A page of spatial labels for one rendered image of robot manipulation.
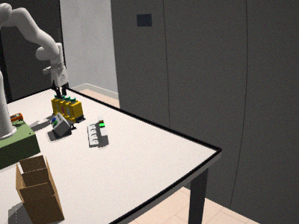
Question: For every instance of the grey button housing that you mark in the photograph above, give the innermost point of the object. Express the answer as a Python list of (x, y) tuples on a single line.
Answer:
[(60, 126)]

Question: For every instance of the black table edge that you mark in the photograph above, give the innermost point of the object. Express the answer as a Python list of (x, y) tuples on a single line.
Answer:
[(160, 126)]

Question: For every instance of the brown cardboard box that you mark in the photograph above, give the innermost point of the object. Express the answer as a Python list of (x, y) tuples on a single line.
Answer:
[(40, 199)]

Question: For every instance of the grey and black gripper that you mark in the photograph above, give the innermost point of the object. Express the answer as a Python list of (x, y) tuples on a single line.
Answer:
[(59, 79)]

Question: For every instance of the orange handheld multimeter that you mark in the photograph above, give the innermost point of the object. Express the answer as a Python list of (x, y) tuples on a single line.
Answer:
[(16, 117)]

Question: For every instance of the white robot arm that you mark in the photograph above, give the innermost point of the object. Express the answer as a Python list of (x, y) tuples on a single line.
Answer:
[(50, 50)]

